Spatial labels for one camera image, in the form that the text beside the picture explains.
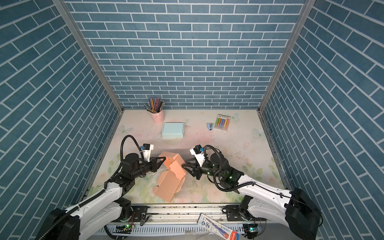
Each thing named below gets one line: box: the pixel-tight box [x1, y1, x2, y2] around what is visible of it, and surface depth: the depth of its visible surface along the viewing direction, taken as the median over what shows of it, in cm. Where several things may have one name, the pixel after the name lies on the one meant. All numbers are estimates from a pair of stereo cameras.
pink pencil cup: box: [151, 108, 165, 124], surface depth 110 cm
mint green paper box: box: [161, 122, 185, 139], surface depth 107 cm
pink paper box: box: [153, 151, 186, 203], surface depth 72 cm
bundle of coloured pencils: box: [144, 97, 165, 114], surface depth 108 cm
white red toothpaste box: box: [197, 213, 241, 240], surface depth 70 cm
